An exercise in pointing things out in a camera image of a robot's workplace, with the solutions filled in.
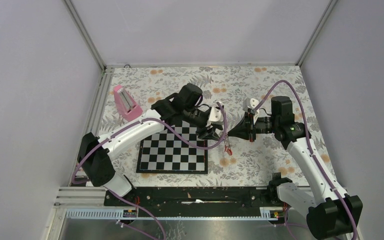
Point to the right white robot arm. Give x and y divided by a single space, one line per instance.
329 211

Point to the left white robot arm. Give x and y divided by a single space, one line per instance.
96 153

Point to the pink metronome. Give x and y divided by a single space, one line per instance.
125 104

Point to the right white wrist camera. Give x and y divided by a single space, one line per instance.
249 106

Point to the floral table mat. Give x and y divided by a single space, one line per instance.
251 164

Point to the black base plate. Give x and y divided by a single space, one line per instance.
202 202

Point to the keyring with red fob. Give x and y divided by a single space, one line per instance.
227 145

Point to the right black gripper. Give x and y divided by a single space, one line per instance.
242 129

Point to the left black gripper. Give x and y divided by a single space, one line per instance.
210 133

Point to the black white chessboard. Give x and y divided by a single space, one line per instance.
165 153

